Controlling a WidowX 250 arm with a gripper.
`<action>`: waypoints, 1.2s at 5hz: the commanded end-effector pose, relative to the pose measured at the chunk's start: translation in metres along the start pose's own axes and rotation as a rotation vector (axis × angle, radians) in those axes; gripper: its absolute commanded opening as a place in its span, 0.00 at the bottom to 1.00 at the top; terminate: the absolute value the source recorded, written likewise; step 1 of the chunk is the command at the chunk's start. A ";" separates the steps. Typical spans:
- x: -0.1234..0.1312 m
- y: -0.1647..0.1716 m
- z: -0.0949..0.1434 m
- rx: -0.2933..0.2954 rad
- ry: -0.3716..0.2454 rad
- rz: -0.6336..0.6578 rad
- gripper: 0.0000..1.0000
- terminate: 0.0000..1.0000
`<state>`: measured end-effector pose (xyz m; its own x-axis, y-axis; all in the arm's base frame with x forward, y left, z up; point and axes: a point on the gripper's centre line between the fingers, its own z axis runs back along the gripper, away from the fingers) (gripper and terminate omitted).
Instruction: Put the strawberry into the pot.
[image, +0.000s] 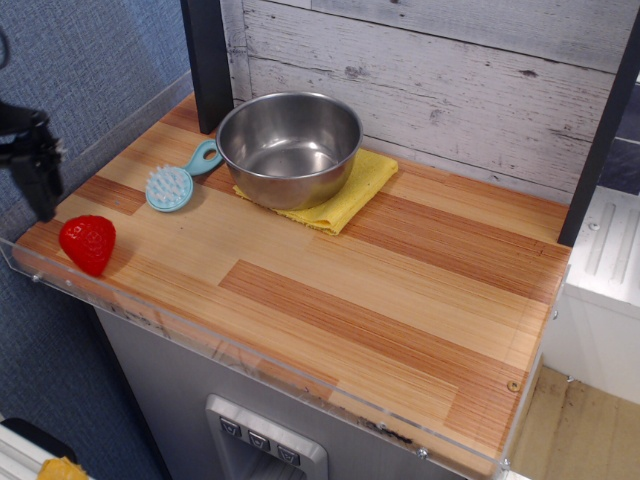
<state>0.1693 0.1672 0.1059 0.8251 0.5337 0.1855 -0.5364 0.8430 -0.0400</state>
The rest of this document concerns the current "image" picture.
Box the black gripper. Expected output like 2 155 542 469
1 101 64 222

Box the yellow object bottom left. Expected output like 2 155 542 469
36 457 90 480

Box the black right vertical post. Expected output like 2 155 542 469
557 13 639 247

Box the light blue scrub brush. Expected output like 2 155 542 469
145 139 223 213

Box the black left vertical post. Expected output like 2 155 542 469
180 0 234 134

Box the silver dispenser button panel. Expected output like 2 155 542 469
205 394 329 479

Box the stainless steel pot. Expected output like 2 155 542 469
216 92 363 210

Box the white grooved sink unit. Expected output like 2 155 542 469
567 187 639 307

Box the black vertical post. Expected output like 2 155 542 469
557 13 639 247
180 0 234 134

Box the yellow folded cloth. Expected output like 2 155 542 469
232 148 400 237

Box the clear acrylic edge guard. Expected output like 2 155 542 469
0 69 571 480

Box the grey toy fridge cabinet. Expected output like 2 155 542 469
93 305 471 480

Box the red plastic strawberry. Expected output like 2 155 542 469
58 215 116 277

